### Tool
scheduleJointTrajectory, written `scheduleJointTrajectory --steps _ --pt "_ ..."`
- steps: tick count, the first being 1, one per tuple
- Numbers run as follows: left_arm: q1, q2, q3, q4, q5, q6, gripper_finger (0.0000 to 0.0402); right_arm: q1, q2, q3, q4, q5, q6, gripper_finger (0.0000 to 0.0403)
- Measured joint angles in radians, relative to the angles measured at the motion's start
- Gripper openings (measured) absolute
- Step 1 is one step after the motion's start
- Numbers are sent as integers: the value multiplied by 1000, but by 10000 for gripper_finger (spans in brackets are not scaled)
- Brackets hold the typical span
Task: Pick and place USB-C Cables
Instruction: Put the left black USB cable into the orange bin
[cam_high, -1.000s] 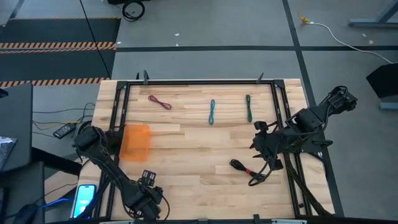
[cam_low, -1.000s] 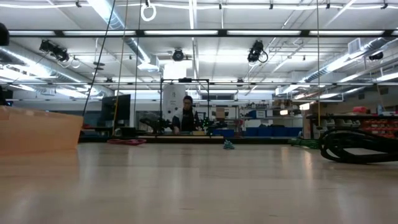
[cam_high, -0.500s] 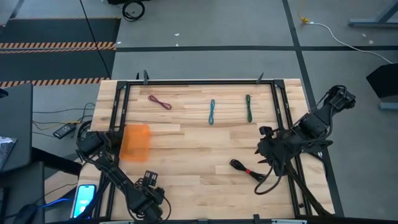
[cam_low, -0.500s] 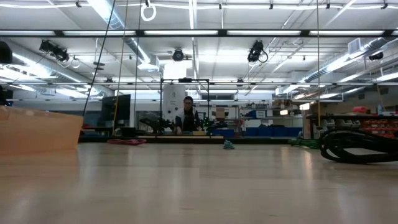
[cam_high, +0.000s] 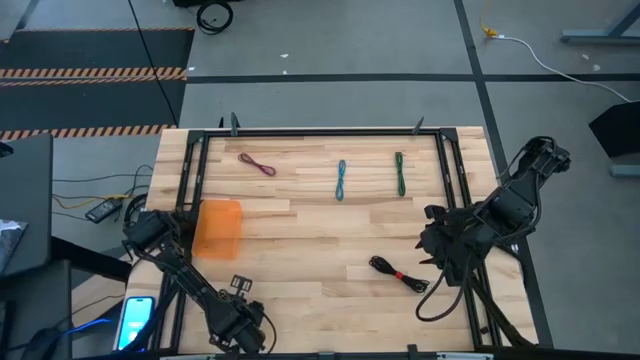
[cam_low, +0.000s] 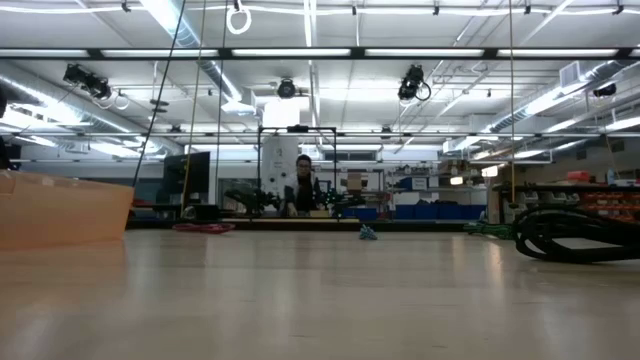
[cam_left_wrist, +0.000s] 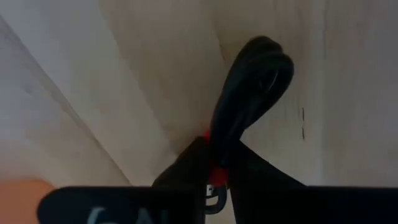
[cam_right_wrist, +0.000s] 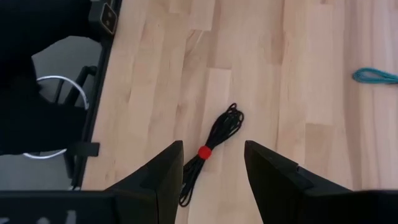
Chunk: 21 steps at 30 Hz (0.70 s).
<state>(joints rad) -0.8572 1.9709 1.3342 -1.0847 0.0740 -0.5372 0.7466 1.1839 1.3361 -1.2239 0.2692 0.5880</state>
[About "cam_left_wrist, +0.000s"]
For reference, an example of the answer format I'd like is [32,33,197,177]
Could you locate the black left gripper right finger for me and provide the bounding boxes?
[228,140,398,224]

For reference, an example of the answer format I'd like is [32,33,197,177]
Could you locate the orange tray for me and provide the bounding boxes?
[0,178,57,224]

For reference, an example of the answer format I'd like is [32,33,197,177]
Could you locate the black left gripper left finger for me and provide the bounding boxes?
[37,136,213,224]

